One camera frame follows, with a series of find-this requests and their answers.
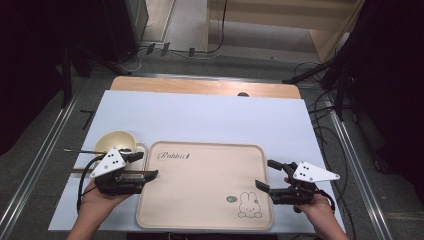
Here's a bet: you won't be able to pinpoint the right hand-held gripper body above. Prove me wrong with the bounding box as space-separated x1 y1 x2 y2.
270 161 341 214

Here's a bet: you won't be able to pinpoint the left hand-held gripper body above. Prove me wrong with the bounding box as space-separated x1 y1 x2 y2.
89 147 148 197

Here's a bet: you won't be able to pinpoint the small metal tray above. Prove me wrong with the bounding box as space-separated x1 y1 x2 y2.
93 142 150 174

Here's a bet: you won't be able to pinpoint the cream bowl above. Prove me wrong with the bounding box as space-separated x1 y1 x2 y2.
94 129 138 159

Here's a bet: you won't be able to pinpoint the beige rabbit print tray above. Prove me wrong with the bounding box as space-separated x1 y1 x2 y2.
135 140 274 231

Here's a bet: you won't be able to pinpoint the person's right hand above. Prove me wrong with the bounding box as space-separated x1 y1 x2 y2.
299 193 336 230

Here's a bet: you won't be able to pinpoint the person's left hand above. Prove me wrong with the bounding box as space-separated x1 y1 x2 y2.
80 181 134 222

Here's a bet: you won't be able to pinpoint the black metal stand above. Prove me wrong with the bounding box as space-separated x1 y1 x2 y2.
60 44 133 109
282 49 354 121

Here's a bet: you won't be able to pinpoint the dark curtain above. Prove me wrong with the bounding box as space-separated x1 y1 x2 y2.
333 0 424 201
0 0 111 158

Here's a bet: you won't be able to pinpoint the dark cabinet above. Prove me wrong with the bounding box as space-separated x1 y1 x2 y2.
99 0 149 64

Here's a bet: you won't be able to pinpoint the light wooden shelf unit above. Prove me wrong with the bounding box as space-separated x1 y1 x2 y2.
206 0 366 63

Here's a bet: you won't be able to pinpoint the right hand-held gripper black cable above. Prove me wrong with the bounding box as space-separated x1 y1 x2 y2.
314 189 336 214

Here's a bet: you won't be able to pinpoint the metal floor rail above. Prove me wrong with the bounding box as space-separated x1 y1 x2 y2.
329 106 394 240
0 96 79 240

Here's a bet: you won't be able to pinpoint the black floor cables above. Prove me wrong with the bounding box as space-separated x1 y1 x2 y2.
293 61 349 214

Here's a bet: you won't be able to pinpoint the white floor cable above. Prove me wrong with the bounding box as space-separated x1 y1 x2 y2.
128 46 149 74

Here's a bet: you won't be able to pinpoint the black hanging cable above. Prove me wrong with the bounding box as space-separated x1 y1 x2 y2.
196 0 229 56

